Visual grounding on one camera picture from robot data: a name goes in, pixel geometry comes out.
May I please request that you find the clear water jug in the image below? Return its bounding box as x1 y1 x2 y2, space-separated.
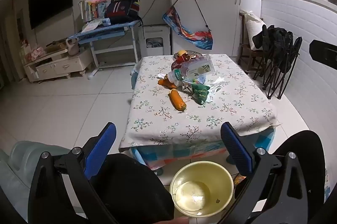
0 141 73 214

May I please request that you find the floral tablecloth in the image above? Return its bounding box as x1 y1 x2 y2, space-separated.
118 54 278 153

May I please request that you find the blue patterned table cover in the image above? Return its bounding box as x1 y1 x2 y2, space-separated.
129 126 275 170

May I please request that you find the red orange snack bag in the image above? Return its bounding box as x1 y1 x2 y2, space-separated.
171 59 190 72

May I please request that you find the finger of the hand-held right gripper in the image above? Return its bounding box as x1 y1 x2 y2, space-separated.
309 40 337 66

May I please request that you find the white tissue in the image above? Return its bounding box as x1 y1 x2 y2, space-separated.
205 76 227 103

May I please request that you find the white pillow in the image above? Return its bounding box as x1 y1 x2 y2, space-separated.
239 10 265 51

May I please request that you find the colourful printed hanging bag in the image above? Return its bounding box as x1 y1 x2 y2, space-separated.
162 0 214 51

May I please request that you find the white plastic stool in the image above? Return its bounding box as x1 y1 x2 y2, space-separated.
138 24 171 58

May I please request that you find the blue study desk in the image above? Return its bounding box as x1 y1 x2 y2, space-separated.
67 20 143 79

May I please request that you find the blue white milk carton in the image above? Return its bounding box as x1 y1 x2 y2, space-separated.
184 54 216 80

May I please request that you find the white television cabinet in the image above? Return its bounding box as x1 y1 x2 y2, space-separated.
23 47 93 83

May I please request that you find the green snack packet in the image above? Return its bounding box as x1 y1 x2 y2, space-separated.
191 82 211 105

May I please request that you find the row of books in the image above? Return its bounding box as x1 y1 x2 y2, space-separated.
78 0 106 23

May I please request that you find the pink kettlebell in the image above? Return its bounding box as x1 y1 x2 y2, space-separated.
65 38 80 56

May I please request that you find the black folding chair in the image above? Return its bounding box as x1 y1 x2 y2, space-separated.
252 24 303 100

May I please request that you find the wooden chair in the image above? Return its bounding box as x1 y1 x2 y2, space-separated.
238 12 261 69

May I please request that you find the grey glass fruit plate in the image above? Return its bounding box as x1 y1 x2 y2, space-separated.
173 50 205 60

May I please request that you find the dark striped backpack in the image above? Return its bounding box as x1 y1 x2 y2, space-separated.
104 0 144 25

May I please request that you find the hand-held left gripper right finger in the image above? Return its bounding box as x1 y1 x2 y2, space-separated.
220 122 328 224

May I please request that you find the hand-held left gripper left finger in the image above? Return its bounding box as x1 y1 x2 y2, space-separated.
28 122 118 224

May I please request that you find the yellow plastic bin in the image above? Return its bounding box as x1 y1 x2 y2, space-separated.
169 161 234 219

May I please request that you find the pink cloth bundle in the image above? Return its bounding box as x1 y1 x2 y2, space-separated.
26 47 45 61

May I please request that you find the person's left leg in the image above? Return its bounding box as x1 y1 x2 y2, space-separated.
88 153 175 224

